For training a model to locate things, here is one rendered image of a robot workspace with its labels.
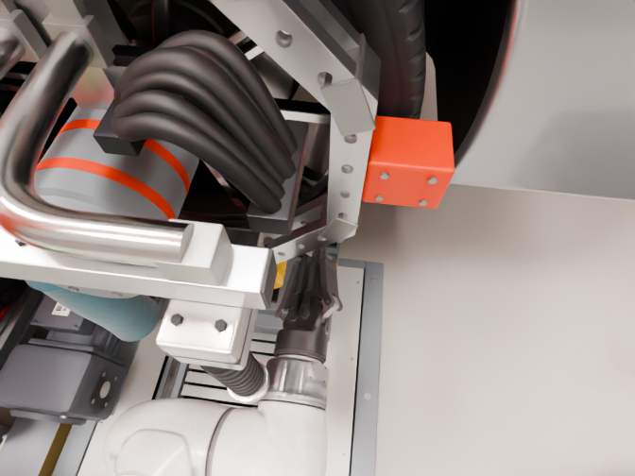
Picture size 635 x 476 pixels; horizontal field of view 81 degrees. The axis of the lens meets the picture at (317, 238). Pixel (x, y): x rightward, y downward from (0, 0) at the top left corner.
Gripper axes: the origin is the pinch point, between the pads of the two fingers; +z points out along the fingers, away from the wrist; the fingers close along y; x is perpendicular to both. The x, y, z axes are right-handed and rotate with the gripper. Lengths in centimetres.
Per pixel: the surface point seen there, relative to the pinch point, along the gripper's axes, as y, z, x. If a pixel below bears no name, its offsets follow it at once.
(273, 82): 6.7, 15.2, 18.7
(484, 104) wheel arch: 30.6, 6.0, 4.1
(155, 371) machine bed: -71, -17, -8
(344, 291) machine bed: -35, 14, -44
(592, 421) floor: 12, -13, -102
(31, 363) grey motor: -55, -23, 23
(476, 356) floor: -10, 1, -80
